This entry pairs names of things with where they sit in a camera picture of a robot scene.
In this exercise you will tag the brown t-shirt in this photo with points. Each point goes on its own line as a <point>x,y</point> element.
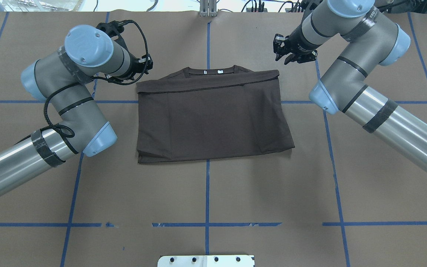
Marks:
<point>196,114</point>

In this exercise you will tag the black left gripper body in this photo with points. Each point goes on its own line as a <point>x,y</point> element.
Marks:
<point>134,66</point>

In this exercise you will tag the aluminium frame post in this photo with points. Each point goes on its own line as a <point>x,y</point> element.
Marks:
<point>208,8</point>

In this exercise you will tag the blue tape line lengthwise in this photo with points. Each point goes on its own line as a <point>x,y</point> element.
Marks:
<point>208,162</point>

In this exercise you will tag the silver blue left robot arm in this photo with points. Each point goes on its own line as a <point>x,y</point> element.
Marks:
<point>115,52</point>

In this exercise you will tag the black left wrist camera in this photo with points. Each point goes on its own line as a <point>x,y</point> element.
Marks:
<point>113,28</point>

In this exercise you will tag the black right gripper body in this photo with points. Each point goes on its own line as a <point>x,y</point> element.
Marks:
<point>302,47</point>

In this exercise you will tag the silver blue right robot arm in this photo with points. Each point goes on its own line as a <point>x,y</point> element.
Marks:
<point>373,41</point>

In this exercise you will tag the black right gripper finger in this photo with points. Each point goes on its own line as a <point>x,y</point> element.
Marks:
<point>281,43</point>
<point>280,55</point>

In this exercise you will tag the white mast base plate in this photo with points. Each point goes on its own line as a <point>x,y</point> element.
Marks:
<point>207,261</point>

